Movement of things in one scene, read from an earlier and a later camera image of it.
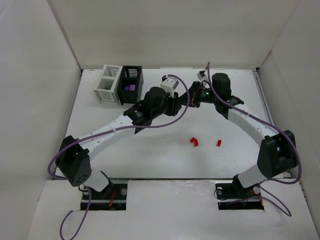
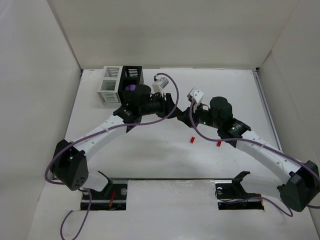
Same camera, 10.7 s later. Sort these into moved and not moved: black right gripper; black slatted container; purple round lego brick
Moved: black right gripper
Not moved: purple round lego brick; black slatted container
